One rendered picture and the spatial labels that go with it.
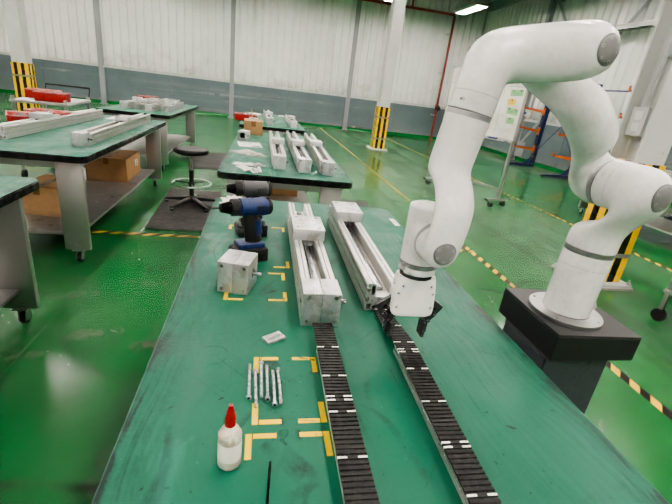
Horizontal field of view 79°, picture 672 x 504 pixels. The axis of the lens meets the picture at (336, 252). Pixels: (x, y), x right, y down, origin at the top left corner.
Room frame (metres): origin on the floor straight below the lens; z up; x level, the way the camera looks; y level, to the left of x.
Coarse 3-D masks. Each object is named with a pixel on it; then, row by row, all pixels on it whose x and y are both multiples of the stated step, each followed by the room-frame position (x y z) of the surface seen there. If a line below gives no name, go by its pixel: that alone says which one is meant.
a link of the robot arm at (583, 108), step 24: (552, 96) 0.96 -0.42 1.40; (576, 96) 0.94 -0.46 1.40; (600, 96) 0.93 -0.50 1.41; (576, 120) 0.93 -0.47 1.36; (600, 120) 0.92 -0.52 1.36; (576, 144) 0.97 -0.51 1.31; (600, 144) 0.94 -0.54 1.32; (576, 168) 1.03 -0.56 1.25; (600, 168) 1.03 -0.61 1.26; (576, 192) 1.07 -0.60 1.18
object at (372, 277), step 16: (336, 224) 1.63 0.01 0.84; (352, 224) 1.64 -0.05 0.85; (336, 240) 1.56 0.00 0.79; (352, 240) 1.39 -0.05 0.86; (368, 240) 1.41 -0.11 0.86; (352, 256) 1.26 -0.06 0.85; (368, 256) 1.34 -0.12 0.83; (352, 272) 1.23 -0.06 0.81; (368, 272) 1.12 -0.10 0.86; (384, 272) 1.14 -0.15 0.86; (368, 288) 1.04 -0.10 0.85; (384, 288) 1.11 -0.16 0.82; (368, 304) 1.07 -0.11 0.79
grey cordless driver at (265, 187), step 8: (232, 184) 1.50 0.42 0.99; (240, 184) 1.50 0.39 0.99; (248, 184) 1.51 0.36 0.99; (256, 184) 1.53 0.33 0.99; (264, 184) 1.54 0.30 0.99; (232, 192) 1.49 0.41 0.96; (240, 192) 1.49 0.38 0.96; (248, 192) 1.51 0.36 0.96; (256, 192) 1.52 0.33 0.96; (264, 192) 1.53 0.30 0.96; (240, 224) 1.50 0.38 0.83; (264, 224) 1.54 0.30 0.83; (240, 232) 1.48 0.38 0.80; (264, 232) 1.53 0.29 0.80
